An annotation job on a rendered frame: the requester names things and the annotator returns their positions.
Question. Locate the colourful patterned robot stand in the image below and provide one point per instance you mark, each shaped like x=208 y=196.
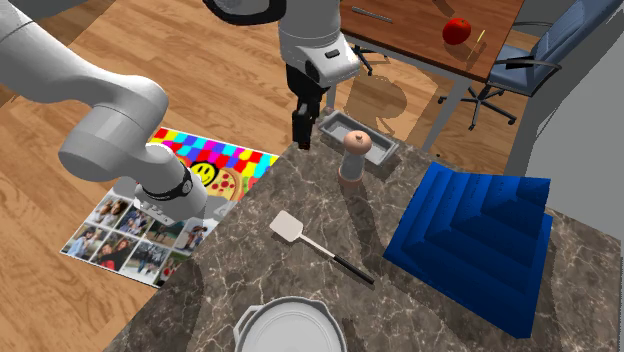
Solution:
x=229 y=170

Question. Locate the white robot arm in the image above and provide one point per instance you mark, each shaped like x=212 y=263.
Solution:
x=107 y=122

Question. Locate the grey pen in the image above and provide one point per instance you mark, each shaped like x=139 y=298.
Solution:
x=372 y=15

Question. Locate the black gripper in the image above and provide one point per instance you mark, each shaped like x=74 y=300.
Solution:
x=304 y=88

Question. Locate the blue stepped pyramid block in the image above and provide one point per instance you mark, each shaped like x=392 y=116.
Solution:
x=478 y=244

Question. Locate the grey rectangular tray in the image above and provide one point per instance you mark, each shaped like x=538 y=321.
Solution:
x=341 y=128

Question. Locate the yellow pencil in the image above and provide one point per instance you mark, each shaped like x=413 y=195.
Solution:
x=476 y=44

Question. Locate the grey and tan pepper mill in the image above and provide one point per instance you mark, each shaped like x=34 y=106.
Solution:
x=354 y=161

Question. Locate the wooden desk with grey legs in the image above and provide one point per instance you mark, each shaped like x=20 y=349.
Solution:
x=419 y=29

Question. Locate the red apple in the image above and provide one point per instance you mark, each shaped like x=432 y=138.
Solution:
x=456 y=31

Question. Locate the black swivel chair base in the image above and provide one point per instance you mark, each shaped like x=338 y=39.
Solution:
x=366 y=57

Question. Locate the blue office chair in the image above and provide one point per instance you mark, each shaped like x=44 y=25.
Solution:
x=551 y=44

